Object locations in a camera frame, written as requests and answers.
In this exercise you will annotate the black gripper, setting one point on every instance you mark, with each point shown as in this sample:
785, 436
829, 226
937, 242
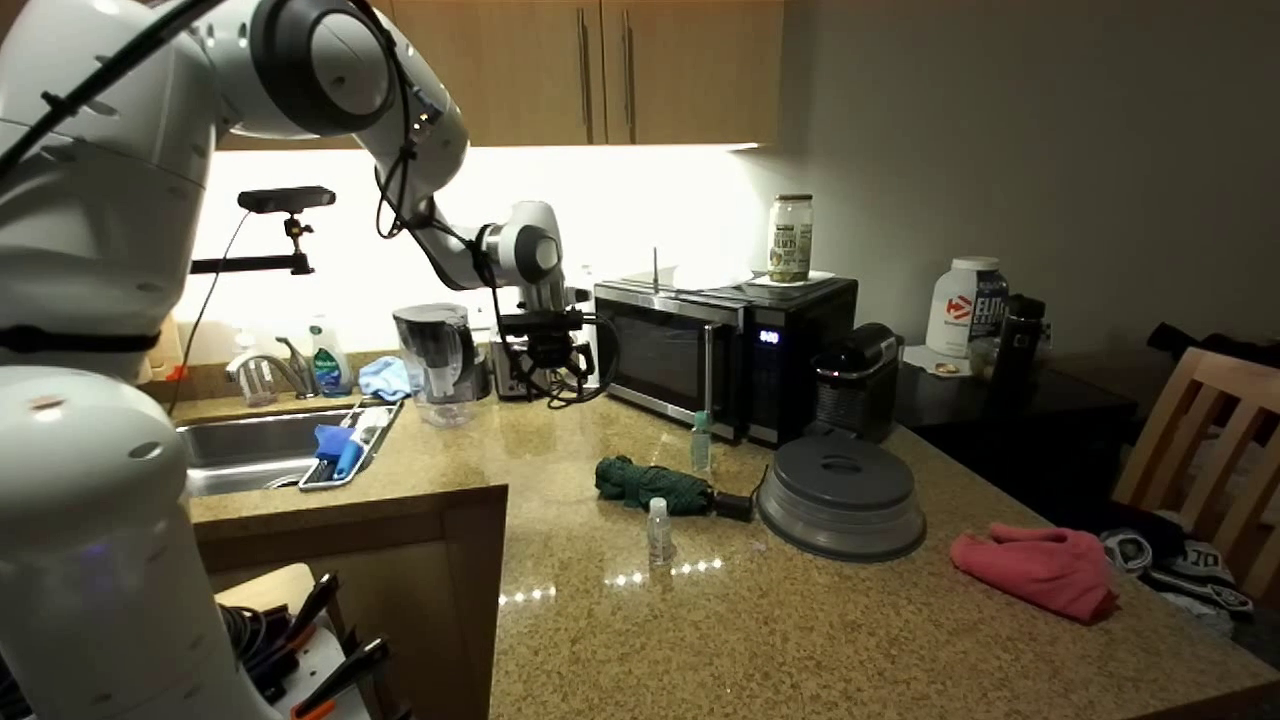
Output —
545, 339

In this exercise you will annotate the black microwave door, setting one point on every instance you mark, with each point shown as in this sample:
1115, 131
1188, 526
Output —
666, 360

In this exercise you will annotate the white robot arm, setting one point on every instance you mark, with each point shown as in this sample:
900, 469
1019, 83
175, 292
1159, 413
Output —
93, 535

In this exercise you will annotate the black microwave body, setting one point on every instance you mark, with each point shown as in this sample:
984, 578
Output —
800, 360

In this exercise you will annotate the clear water filter pitcher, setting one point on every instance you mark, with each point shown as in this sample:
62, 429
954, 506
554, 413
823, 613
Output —
442, 366

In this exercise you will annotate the green folded umbrella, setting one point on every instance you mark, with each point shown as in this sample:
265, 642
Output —
652, 481

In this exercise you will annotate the small slim tube bottle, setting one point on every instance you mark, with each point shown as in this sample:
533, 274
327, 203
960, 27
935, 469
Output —
652, 264

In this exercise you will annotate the blue cloth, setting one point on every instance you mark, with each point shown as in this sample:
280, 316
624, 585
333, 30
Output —
384, 383

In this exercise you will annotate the small green bottle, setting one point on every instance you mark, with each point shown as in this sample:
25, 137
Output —
701, 446

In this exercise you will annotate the small clear bottle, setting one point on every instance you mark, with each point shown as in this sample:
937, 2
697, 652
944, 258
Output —
662, 541

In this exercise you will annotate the tray with blue sponge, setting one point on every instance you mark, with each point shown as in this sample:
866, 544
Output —
341, 446

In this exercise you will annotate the dish soap bottle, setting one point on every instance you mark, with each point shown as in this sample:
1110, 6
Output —
327, 366

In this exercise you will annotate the glass jar with lid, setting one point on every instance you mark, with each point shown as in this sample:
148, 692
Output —
790, 242

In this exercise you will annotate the metal faucet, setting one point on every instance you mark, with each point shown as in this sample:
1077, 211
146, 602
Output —
254, 375

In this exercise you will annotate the steel kitchen sink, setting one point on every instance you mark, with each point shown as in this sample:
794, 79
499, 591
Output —
261, 446

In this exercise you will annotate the black coffee maker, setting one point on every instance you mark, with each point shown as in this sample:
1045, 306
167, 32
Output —
862, 383

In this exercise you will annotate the white plastic jug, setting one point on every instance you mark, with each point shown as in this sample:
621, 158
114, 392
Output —
958, 315

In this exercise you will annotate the black bottle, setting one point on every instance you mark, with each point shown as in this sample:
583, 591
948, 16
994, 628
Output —
1020, 341

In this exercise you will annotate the black side table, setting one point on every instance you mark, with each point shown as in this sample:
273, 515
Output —
1042, 424

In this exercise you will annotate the pink cloth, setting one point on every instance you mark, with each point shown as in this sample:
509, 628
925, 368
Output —
1042, 567

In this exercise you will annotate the wooden slatted chair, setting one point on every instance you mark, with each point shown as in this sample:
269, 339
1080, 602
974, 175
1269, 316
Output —
1202, 386

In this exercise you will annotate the black white patterned shoes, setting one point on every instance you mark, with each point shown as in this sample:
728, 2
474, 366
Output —
1181, 567

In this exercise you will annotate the black bags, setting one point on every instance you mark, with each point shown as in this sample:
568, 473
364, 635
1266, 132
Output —
1215, 341

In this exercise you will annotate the wooden wall cabinets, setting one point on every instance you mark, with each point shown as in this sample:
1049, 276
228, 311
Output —
601, 64

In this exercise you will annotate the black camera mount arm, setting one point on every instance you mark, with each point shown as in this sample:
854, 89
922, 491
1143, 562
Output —
254, 261

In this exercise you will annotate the black camera bar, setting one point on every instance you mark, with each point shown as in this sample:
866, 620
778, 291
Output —
286, 203

